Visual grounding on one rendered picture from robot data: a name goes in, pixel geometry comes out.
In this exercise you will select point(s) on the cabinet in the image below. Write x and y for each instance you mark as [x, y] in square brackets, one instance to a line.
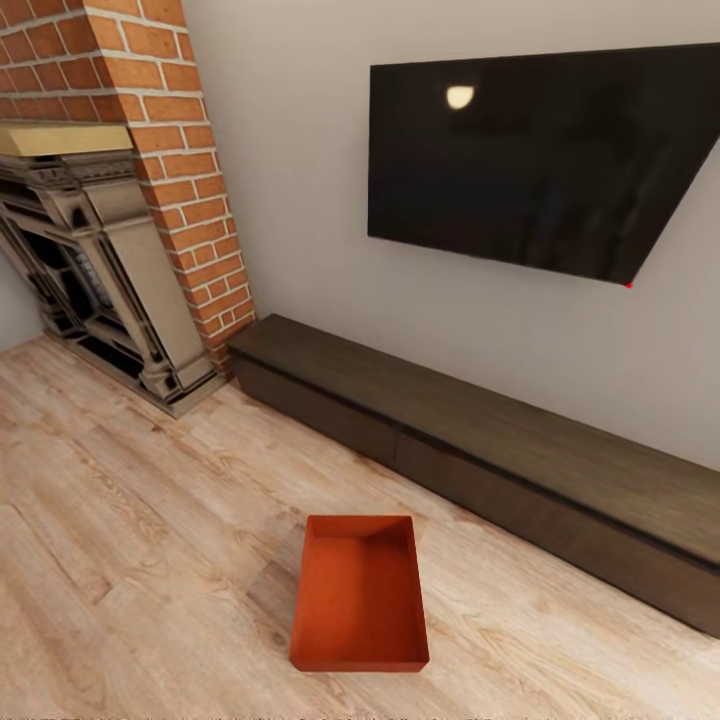
[639, 518]

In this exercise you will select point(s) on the wood fireplace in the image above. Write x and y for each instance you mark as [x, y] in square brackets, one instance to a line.
[79, 231]

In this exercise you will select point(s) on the wall mounted tv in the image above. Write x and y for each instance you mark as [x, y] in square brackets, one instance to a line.
[570, 162]

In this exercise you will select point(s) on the storage box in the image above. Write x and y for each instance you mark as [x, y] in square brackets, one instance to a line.
[359, 604]

